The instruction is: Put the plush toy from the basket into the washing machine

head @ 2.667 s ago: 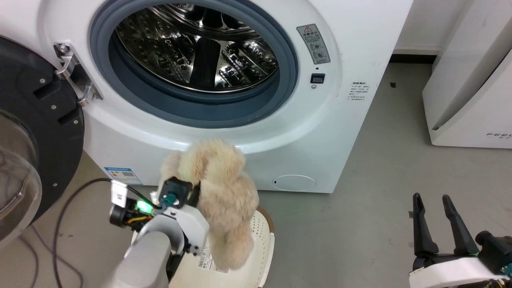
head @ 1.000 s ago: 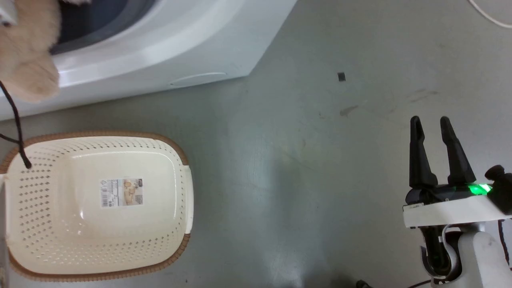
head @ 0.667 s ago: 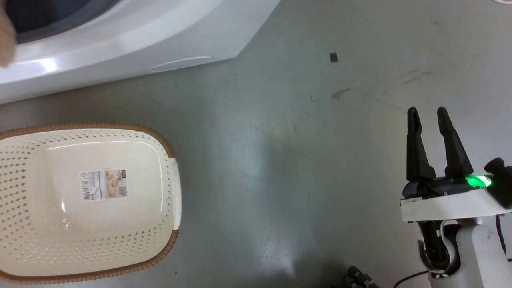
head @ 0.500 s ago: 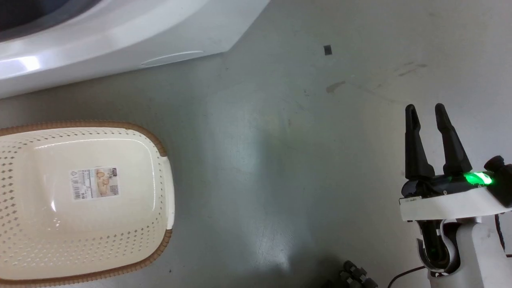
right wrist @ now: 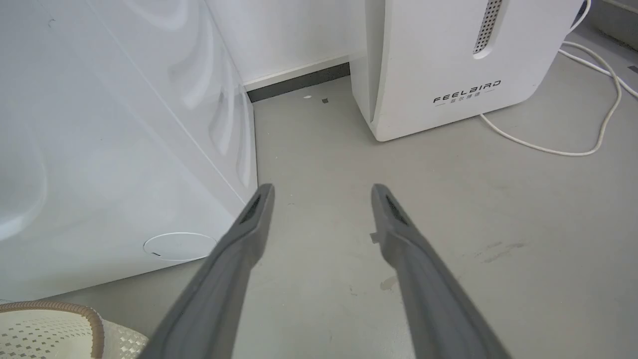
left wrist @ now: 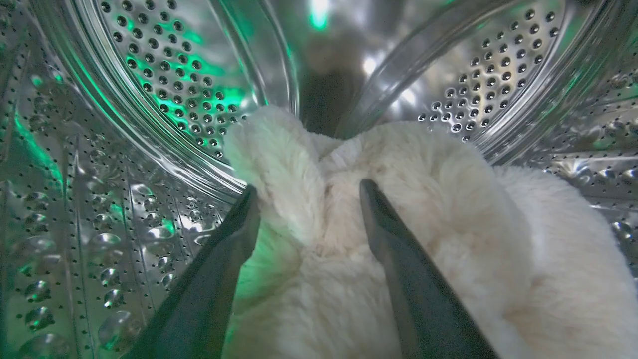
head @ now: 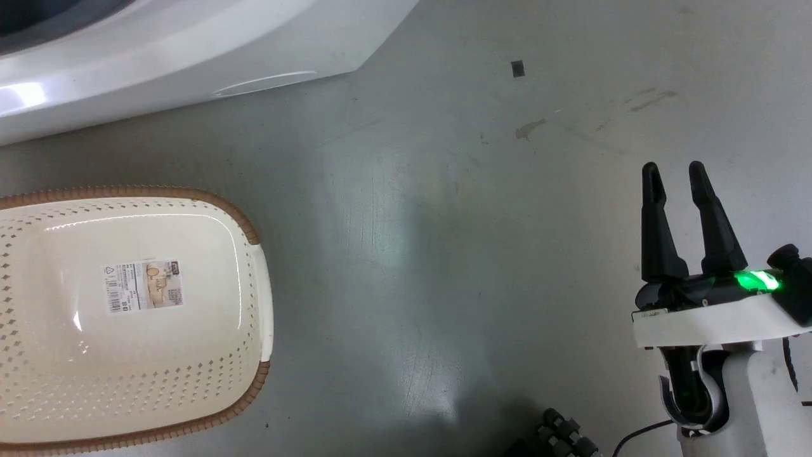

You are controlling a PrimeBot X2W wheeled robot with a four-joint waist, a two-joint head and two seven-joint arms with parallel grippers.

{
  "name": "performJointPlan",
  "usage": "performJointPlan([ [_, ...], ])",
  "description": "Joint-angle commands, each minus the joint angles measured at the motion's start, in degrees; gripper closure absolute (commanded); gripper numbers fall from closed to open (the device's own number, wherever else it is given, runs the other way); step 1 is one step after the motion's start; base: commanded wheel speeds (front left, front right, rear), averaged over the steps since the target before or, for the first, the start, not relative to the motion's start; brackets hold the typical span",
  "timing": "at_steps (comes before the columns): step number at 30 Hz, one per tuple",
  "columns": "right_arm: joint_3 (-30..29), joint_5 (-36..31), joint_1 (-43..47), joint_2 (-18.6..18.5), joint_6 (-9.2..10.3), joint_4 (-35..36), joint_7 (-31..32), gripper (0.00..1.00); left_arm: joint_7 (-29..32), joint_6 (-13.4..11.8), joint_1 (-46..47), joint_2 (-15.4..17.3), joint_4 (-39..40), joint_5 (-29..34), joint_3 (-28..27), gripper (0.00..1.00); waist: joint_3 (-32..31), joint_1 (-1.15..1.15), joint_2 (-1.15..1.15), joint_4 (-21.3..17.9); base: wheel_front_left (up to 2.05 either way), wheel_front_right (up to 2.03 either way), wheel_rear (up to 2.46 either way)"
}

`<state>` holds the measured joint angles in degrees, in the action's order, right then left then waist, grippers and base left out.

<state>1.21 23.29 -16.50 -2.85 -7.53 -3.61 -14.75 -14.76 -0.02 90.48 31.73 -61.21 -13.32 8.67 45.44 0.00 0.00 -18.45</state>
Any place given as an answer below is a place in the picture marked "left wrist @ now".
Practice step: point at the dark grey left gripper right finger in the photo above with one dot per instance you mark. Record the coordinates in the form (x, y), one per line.
(423, 309)

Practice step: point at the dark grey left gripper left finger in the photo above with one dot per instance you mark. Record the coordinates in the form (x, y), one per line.
(199, 304)

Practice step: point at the white fluffy blanket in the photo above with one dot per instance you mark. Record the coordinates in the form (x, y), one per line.
(448, 209)

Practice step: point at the stainless steel washing machine drum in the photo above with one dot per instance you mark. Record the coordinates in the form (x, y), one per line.
(149, 124)

